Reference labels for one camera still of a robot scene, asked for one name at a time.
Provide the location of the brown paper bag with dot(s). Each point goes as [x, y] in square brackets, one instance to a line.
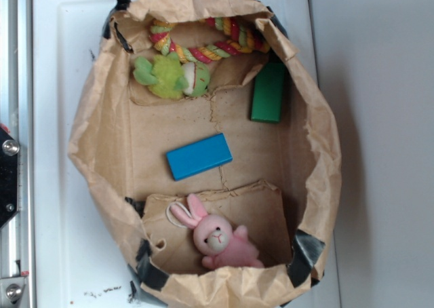
[283, 183]

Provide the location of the blue wooden block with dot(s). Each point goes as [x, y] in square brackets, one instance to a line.
[198, 157]

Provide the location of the green wooden block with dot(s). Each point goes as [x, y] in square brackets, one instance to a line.
[268, 93]

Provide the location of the green plush frog toy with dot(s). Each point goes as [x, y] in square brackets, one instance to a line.
[168, 78]

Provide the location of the pink plush bunny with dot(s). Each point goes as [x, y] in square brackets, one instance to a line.
[220, 244]

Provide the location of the white plastic tray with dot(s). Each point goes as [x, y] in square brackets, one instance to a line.
[78, 262]

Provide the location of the multicolour rope toy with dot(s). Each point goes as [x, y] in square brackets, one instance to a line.
[241, 39]

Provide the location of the black metal bracket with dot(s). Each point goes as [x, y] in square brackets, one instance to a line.
[8, 177]

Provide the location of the aluminium frame rail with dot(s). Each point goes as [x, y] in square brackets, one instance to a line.
[18, 275]

